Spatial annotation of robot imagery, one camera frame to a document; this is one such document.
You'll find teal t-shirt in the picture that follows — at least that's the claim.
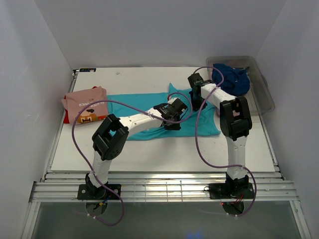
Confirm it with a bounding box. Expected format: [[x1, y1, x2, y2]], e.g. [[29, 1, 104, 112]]
[[108, 83, 220, 141]]

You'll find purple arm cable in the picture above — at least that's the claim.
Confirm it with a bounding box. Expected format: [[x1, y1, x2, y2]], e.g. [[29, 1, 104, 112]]
[[191, 66, 257, 218], [71, 92, 193, 226]]

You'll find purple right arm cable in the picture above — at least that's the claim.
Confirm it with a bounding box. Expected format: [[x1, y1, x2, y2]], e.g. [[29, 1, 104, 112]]
[[191, 66, 257, 218]]

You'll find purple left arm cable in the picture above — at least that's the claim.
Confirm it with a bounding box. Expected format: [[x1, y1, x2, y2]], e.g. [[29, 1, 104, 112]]
[[71, 92, 193, 226]]

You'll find clear plastic bin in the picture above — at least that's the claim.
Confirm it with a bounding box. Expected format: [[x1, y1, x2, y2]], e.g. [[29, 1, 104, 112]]
[[206, 56, 275, 115]]

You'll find navy blue crumpled t-shirt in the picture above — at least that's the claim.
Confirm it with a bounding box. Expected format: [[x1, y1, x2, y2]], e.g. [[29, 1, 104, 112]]
[[213, 63, 250, 97]]

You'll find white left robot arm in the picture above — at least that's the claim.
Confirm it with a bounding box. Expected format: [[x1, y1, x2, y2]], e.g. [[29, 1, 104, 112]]
[[85, 98, 188, 198]]

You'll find blue white label sticker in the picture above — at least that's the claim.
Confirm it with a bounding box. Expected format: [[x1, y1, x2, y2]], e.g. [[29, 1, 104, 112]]
[[79, 68, 96, 72]]

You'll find folded pink printed t-shirt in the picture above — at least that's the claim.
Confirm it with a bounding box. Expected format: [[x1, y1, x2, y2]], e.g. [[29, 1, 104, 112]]
[[72, 86, 109, 124]]

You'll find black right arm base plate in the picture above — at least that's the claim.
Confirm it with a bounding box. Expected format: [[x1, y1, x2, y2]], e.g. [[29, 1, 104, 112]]
[[203, 183, 254, 200]]

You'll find folded red t-shirt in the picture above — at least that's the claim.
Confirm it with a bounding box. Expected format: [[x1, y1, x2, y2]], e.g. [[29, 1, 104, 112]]
[[61, 86, 98, 123]]

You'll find aluminium frame rail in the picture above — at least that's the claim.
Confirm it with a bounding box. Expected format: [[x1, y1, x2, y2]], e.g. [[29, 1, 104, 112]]
[[29, 171, 299, 203]]

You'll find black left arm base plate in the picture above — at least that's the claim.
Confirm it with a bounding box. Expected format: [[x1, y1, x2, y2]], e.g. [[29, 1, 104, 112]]
[[77, 184, 118, 201]]

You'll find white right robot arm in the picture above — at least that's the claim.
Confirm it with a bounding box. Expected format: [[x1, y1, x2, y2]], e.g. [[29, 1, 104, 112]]
[[188, 73, 252, 197]]

